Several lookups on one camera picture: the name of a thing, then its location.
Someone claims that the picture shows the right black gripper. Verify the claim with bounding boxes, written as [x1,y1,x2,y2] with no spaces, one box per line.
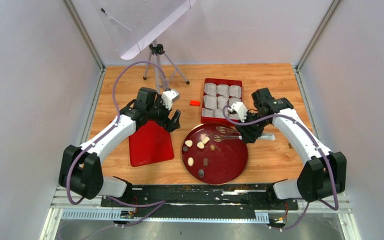
[234,111,269,144]

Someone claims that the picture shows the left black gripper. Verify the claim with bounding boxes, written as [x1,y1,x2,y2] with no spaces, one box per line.
[147,95,182,133]

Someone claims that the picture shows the metal tongs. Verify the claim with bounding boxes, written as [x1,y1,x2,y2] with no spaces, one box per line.
[212,126,276,142]

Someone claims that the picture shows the white teardrop chocolate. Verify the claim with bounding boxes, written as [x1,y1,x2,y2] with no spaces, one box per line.
[196,141,205,149]
[184,140,193,148]

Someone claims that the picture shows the beige square chocolate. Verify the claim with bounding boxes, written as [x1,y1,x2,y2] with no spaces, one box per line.
[201,136,210,145]

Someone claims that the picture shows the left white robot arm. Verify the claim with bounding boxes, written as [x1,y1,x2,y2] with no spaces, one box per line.
[58,87,181,207]

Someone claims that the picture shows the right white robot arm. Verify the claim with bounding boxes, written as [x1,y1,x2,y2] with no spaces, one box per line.
[228,88,347,209]

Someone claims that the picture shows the white oval chocolate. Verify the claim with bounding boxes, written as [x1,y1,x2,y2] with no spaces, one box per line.
[187,157,194,167]

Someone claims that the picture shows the red chocolate box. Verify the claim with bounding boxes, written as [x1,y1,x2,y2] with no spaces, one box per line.
[200,78,243,126]

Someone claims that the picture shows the dark oval chocolate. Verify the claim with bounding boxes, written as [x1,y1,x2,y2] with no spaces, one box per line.
[198,169,205,178]

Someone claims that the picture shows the small orange block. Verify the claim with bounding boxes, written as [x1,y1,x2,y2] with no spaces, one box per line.
[189,100,201,107]

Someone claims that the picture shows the red box lid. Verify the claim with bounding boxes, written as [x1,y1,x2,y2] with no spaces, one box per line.
[128,121,175,167]

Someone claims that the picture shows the dark red round tray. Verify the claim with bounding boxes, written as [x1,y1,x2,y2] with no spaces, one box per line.
[181,122,249,185]

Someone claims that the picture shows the grey tripod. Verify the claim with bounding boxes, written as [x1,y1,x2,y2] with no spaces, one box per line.
[142,39,190,92]

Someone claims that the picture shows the white reflector board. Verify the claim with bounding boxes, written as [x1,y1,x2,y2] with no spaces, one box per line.
[92,0,196,60]

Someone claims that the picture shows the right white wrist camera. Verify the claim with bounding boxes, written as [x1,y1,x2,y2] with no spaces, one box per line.
[230,101,248,123]

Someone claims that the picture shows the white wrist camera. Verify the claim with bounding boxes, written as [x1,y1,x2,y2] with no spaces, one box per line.
[230,101,248,123]
[161,89,180,111]

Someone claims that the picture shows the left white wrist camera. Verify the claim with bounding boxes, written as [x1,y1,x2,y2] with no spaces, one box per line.
[161,89,180,111]

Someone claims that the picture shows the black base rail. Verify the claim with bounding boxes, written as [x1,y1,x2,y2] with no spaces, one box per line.
[100,183,300,221]

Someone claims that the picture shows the white slotted cable duct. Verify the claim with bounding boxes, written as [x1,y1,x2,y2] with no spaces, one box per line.
[60,209,270,224]

